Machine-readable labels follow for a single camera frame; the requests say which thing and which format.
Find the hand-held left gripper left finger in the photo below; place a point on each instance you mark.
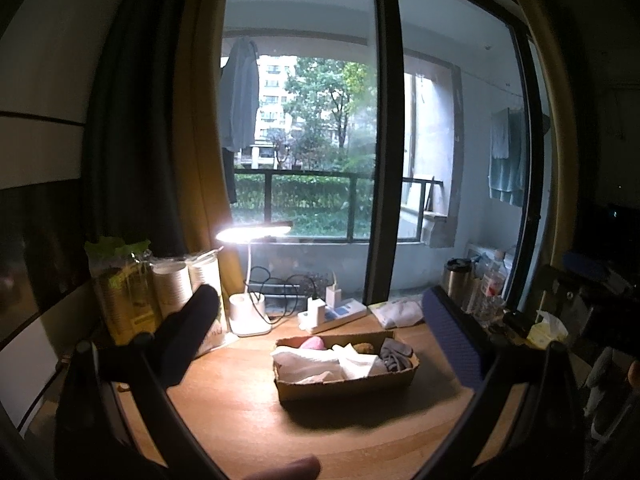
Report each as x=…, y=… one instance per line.
x=192, y=330

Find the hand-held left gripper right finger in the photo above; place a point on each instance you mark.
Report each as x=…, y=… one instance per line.
x=450, y=340

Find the cardboard box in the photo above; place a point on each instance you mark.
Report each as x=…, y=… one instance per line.
x=345, y=387

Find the white cloth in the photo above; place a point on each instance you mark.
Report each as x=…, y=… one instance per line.
x=305, y=365

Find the pink plush toy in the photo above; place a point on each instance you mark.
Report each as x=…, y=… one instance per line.
x=315, y=344

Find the person's left hand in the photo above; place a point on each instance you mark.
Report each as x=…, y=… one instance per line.
x=285, y=470

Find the paper cup package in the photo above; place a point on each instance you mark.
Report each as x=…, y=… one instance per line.
x=172, y=290

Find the packet of white cloths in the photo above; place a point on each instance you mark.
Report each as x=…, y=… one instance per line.
x=400, y=312

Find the steel tumbler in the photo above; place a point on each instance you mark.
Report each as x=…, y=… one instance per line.
x=455, y=282

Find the grey sock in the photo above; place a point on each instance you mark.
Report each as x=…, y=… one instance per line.
x=395, y=357

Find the white desk lamp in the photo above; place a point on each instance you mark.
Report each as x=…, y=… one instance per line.
x=250, y=315

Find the clear water bottle red label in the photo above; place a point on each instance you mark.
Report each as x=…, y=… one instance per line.
x=492, y=285

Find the green plastic bag package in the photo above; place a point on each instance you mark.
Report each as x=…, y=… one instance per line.
x=125, y=300

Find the yellow tissue pack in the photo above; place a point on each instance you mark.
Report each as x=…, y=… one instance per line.
x=547, y=332

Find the white power strip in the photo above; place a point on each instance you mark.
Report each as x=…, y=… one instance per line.
x=345, y=312

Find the small white charger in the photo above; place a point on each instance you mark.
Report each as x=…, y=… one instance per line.
x=333, y=297

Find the tall white charger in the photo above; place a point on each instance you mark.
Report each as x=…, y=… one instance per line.
x=316, y=312

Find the black balcony railing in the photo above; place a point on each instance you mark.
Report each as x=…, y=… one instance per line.
x=268, y=195

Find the hanging pale towel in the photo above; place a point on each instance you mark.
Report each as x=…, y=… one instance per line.
x=505, y=160

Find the yellow curtain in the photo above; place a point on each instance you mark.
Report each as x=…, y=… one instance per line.
x=200, y=135

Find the dark curtain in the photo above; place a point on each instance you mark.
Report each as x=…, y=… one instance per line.
x=135, y=135

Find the hanging grey jacket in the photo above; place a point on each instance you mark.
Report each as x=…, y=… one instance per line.
x=240, y=100

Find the black window frame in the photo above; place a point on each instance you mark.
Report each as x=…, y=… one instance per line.
x=382, y=160

